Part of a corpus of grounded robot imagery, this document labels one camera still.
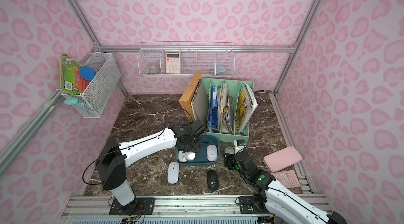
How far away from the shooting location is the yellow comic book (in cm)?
82

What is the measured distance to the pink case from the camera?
843 millimetres

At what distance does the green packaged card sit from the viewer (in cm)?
67

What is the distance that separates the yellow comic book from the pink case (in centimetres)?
23
